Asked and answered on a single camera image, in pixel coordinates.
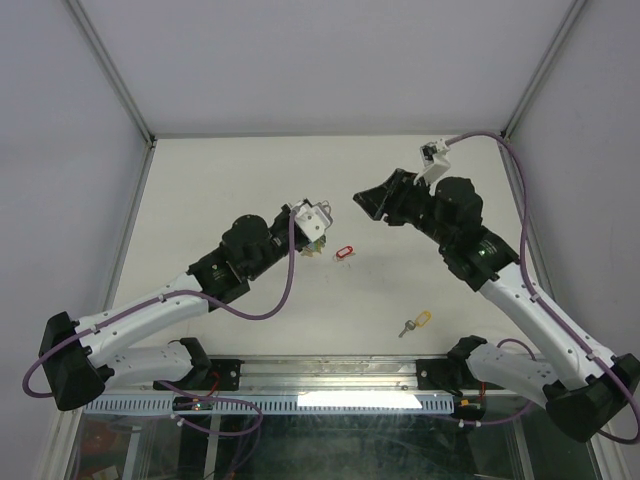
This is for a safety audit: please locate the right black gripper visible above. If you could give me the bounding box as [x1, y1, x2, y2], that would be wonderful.
[352, 169, 453, 249]

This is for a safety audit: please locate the large keyring with coloured keys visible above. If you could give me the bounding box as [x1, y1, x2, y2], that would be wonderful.
[299, 199, 335, 259]

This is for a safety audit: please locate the key with red tag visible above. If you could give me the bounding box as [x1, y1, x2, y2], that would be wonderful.
[333, 245, 355, 262]

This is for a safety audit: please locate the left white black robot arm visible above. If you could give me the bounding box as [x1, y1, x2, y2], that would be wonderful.
[35, 200, 333, 411]

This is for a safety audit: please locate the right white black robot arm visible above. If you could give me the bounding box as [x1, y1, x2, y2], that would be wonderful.
[353, 169, 639, 443]

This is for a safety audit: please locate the key with yellow tag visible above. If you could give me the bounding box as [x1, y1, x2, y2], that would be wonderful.
[398, 311, 432, 338]

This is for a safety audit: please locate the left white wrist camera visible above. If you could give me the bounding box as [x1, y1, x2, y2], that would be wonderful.
[291, 199, 333, 243]

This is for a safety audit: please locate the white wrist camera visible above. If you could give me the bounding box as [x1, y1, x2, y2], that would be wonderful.
[413, 139, 451, 185]
[291, 199, 333, 243]

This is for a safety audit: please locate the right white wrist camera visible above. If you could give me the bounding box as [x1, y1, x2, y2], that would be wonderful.
[413, 139, 451, 185]

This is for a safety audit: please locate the aluminium mounting rail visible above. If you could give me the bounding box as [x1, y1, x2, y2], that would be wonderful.
[99, 352, 561, 399]

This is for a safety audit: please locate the right aluminium frame post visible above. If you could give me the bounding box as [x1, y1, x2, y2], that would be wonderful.
[501, 0, 591, 139]

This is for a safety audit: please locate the aluminium frame post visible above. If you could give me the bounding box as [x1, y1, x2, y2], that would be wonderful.
[61, 0, 156, 146]
[501, 0, 591, 139]

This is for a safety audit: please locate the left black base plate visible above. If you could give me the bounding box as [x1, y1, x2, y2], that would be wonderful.
[167, 357, 244, 392]

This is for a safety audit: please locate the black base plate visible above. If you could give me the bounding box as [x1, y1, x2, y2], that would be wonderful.
[415, 357, 481, 395]
[167, 357, 244, 392]

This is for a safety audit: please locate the grey slotted cable duct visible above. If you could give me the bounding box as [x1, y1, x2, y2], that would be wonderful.
[85, 391, 454, 416]

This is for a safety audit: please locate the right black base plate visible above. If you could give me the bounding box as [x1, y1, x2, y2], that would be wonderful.
[415, 357, 481, 395]

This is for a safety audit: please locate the left aluminium frame post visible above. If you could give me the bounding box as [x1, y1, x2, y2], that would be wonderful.
[61, 0, 156, 146]

